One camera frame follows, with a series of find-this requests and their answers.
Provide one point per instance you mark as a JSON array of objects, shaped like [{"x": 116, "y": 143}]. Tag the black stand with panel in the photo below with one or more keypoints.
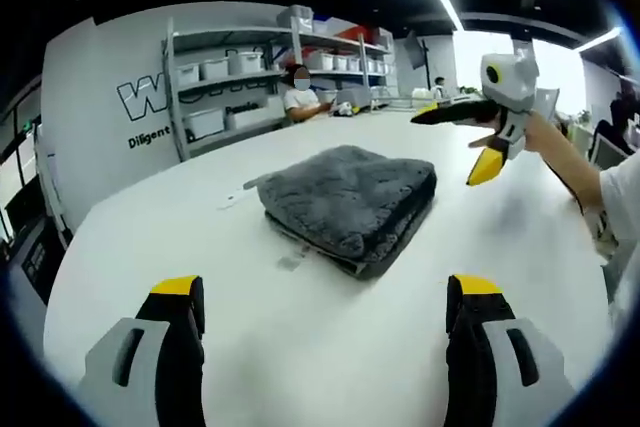
[{"x": 420, "y": 54}]

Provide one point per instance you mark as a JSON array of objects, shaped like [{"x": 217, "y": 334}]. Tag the person's white shirt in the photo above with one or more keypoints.
[{"x": 622, "y": 207}]

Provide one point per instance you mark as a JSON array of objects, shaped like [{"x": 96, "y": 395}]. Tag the metal shelf with bins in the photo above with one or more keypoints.
[{"x": 220, "y": 68}]

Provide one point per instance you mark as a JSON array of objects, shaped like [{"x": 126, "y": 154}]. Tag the white chest device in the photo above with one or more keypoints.
[{"x": 600, "y": 229}]

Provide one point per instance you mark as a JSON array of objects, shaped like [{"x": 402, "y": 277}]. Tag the grey towel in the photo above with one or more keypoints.
[{"x": 345, "y": 197}]

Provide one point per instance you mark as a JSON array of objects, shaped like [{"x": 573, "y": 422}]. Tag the black equipment cabinet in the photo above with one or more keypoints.
[{"x": 30, "y": 247}]

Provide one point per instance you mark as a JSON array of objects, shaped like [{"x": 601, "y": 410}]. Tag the computer monitor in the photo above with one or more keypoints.
[{"x": 610, "y": 153}]

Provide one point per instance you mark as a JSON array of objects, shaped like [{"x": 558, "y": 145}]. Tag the grey metal shelving unit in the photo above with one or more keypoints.
[
  {"x": 225, "y": 82},
  {"x": 345, "y": 52}
]

